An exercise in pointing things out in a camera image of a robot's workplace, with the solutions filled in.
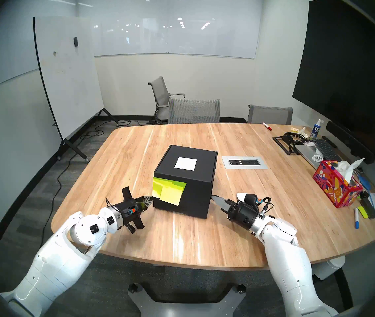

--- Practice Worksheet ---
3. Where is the lime green sticky note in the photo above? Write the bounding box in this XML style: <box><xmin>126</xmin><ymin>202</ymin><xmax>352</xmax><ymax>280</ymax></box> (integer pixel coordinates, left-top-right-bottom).
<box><xmin>152</xmin><ymin>177</ymin><xmax>187</xmax><ymax>198</ymax></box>

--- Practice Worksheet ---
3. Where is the pale square sticky note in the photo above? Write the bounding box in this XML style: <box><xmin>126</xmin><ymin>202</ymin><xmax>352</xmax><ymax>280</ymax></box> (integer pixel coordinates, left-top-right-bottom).
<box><xmin>174</xmin><ymin>157</ymin><xmax>197</xmax><ymax>171</ymax></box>

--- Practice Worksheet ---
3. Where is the black cardboard box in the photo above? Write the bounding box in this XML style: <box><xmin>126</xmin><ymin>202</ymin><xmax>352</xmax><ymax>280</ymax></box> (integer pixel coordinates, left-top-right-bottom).
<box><xmin>153</xmin><ymin>145</ymin><xmax>218</xmax><ymax>219</ymax></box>

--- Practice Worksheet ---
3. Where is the black laptop stand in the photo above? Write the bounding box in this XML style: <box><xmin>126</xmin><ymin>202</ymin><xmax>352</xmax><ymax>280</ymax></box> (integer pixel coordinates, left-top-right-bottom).
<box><xmin>272</xmin><ymin>135</ymin><xmax>302</xmax><ymax>154</ymax></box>

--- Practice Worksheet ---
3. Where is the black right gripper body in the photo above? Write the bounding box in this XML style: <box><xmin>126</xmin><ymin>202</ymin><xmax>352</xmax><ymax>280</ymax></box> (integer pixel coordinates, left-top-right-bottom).
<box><xmin>225</xmin><ymin>194</ymin><xmax>272</xmax><ymax>231</ymax></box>

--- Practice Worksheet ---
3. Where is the coiled black cable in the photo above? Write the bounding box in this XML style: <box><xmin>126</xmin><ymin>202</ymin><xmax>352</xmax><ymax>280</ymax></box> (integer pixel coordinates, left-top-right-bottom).
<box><xmin>283</xmin><ymin>132</ymin><xmax>308</xmax><ymax>144</ymax></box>

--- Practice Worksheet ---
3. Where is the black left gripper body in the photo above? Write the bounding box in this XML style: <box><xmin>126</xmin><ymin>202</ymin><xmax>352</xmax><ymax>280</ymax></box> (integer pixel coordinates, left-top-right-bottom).
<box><xmin>112</xmin><ymin>187</ymin><xmax>148</xmax><ymax>233</ymax></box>

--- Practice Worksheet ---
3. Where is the gray plain-back office chair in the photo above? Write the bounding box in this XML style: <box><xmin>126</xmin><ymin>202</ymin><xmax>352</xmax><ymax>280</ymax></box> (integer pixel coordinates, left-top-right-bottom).
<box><xmin>247</xmin><ymin>104</ymin><xmax>293</xmax><ymax>125</ymax></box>

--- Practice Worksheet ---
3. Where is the gray mesh office chair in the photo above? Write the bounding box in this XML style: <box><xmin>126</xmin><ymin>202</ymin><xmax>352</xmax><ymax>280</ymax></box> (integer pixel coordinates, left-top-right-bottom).
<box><xmin>168</xmin><ymin>98</ymin><xmax>221</xmax><ymax>124</ymax></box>

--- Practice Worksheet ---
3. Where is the blue fly swatter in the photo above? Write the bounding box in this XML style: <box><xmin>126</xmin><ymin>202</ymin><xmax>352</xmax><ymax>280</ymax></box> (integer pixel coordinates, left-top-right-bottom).
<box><xmin>358</xmin><ymin>174</ymin><xmax>375</xmax><ymax>238</ymax></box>

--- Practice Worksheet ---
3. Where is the glass wall whiteboard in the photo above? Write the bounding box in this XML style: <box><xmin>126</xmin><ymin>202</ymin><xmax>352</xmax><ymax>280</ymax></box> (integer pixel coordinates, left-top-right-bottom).
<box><xmin>75</xmin><ymin>0</ymin><xmax>262</xmax><ymax>59</ymax></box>

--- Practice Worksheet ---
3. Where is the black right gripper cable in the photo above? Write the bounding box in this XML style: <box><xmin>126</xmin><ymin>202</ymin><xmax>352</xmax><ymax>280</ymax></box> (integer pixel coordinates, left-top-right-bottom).
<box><xmin>260</xmin><ymin>197</ymin><xmax>274</xmax><ymax>216</ymax></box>

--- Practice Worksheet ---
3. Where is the silver table power panel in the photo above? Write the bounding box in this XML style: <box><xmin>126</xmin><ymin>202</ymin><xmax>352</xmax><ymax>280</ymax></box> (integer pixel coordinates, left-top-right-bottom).
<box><xmin>222</xmin><ymin>156</ymin><xmax>268</xmax><ymax>170</ymax></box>

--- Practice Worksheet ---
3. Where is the silver laptop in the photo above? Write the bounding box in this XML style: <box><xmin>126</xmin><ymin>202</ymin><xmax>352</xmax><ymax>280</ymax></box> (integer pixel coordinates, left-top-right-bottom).
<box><xmin>295</xmin><ymin>143</ymin><xmax>326</xmax><ymax>170</ymax></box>

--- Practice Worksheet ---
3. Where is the rolling whiteboard on stand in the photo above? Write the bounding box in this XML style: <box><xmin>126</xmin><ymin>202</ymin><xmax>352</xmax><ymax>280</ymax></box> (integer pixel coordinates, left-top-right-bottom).
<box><xmin>33</xmin><ymin>17</ymin><xmax>120</xmax><ymax>163</ymax></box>

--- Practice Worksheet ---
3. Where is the dark whiteboard eraser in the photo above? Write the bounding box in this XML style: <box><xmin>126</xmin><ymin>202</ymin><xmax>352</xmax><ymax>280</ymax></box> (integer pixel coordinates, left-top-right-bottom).
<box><xmin>360</xmin><ymin>197</ymin><xmax>375</xmax><ymax>219</ymax></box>

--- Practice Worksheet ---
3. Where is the large black wall screen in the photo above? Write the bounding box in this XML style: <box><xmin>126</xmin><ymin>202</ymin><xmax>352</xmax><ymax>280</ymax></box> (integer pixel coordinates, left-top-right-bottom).
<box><xmin>292</xmin><ymin>0</ymin><xmax>375</xmax><ymax>148</ymax></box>

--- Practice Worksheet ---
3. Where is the whiteboard cleaner spray bottle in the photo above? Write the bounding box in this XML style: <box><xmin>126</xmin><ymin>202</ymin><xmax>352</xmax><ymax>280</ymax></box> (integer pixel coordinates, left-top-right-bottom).
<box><xmin>309</xmin><ymin>119</ymin><xmax>324</xmax><ymax>140</ymax></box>

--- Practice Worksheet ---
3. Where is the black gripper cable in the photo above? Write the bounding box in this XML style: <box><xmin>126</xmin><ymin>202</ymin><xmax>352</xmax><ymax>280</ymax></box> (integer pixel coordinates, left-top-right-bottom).
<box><xmin>106</xmin><ymin>197</ymin><xmax>122</xmax><ymax>212</ymax></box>
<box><xmin>260</xmin><ymin>197</ymin><xmax>274</xmax><ymax>216</ymax></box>

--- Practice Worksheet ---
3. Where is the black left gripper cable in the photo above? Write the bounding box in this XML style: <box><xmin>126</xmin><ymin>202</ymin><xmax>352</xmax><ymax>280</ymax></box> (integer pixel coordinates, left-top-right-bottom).
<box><xmin>106</xmin><ymin>197</ymin><xmax>122</xmax><ymax>212</ymax></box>

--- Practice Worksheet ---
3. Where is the gray office chair with armrests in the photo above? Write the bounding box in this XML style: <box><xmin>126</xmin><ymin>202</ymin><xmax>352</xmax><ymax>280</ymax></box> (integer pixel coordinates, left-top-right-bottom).
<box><xmin>148</xmin><ymin>76</ymin><xmax>186</xmax><ymax>124</ymax></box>

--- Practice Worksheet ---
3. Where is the red floral tissue box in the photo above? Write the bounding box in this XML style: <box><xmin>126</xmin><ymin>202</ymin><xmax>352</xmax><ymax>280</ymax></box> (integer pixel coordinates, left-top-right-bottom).
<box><xmin>313</xmin><ymin>160</ymin><xmax>363</xmax><ymax>208</ymax></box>

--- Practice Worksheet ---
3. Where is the black video conference bar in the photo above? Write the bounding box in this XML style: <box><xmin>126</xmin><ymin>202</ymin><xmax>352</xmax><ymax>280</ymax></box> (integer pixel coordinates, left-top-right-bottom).
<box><xmin>326</xmin><ymin>121</ymin><xmax>375</xmax><ymax>164</ymax></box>

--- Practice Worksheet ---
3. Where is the black keyboard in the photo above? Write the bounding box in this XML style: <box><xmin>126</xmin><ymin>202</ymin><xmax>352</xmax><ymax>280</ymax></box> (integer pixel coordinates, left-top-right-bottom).
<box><xmin>311</xmin><ymin>138</ymin><xmax>342</xmax><ymax>162</ymax></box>

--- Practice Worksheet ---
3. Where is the white tissue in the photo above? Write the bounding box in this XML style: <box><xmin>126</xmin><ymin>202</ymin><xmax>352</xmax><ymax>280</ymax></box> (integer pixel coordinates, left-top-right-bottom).
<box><xmin>334</xmin><ymin>158</ymin><xmax>365</xmax><ymax>183</ymax></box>

